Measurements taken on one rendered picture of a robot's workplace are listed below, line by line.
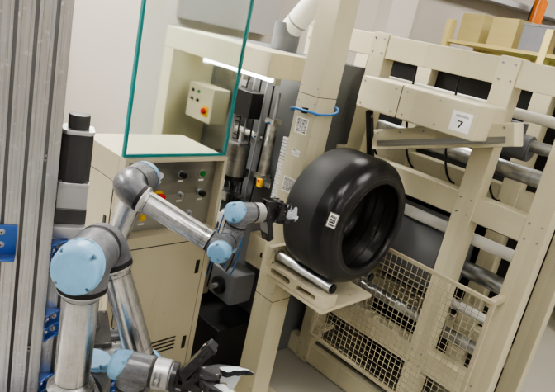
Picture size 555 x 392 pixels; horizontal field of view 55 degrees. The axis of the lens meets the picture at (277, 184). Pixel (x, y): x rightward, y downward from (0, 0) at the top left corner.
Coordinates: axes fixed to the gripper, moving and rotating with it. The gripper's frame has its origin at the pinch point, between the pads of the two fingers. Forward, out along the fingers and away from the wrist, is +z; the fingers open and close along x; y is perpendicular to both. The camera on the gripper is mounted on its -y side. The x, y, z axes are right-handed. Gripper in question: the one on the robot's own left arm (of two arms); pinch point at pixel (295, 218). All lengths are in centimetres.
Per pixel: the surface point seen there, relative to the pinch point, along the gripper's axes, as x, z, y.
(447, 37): 169, 364, 142
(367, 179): -11.4, 23.0, 22.0
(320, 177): 3.9, 13.1, 17.1
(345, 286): 0, 53, -35
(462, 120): -29, 48, 56
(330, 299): -10.4, 27.1, -33.4
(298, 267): 9.4, 24.5, -27.4
